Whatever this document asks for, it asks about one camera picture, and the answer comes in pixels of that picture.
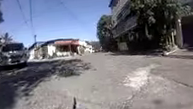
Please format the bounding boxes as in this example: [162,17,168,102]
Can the white building with red awning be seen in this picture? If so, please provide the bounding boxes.
[32,36,95,61]

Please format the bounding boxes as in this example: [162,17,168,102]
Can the white vehicle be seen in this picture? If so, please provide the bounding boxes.
[0,40,30,69]

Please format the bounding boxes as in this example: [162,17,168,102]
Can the multi-storey building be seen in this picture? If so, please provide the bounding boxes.
[107,0,193,56]

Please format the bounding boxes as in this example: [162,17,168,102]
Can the trees by multi-storey building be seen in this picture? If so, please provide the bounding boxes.
[129,0,193,54]

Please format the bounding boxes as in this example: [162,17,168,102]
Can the dark round tree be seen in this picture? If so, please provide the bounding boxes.
[94,14,119,54]

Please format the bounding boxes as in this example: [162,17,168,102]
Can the grey asphalt road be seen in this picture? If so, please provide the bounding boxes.
[0,43,193,109]

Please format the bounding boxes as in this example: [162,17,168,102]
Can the overhead wires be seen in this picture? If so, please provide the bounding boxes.
[13,0,83,37]

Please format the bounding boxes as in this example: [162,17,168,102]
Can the pole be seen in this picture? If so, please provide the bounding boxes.
[32,34,39,48]

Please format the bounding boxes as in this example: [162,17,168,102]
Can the palm tree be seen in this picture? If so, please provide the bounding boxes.
[0,31,15,47]

